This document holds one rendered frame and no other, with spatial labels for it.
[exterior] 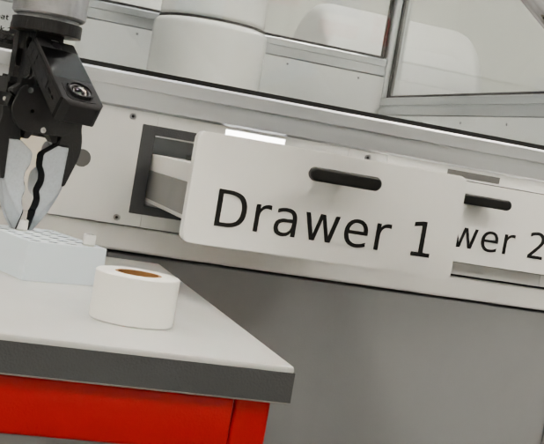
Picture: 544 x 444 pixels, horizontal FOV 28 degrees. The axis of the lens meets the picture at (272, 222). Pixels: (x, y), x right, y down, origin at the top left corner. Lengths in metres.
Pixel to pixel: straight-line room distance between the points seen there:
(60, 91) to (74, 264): 0.17
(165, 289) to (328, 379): 0.65
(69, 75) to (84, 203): 0.33
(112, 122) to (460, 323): 0.56
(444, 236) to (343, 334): 0.39
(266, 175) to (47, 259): 0.23
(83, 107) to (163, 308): 0.25
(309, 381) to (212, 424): 0.67
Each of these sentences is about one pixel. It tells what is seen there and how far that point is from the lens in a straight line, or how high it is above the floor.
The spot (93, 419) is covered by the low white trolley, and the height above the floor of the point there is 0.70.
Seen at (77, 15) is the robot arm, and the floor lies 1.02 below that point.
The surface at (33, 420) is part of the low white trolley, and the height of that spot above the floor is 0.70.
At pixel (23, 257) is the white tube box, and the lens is 1.07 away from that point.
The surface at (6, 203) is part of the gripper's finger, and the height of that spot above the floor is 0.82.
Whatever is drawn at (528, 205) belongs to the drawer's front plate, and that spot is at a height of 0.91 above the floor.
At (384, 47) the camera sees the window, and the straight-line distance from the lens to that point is 1.51.
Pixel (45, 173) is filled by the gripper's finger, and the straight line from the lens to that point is 1.15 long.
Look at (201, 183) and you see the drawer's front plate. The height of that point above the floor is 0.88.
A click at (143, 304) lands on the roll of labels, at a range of 0.89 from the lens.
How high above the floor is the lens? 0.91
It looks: 3 degrees down
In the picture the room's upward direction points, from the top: 10 degrees clockwise
